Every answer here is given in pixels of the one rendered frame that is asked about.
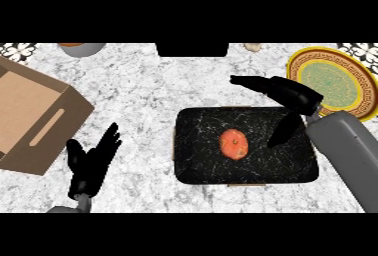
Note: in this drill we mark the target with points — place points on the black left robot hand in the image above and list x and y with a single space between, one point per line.
91 160

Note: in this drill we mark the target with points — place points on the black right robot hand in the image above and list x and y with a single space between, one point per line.
290 93

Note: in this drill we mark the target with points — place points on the black appliance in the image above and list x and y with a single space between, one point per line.
193 49

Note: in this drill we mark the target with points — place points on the small beige object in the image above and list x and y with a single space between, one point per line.
253 47

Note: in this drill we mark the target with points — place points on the black marble tray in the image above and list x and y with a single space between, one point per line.
246 146

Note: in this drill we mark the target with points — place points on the grey pot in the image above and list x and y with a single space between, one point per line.
82 48

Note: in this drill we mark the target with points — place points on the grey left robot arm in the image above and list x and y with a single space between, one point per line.
75 206

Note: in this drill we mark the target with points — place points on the orange squash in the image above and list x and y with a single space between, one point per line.
234 144

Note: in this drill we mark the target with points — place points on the yellow patterned plate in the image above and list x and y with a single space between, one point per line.
333 81

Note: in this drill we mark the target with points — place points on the brown cardboard box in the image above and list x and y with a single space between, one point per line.
35 113

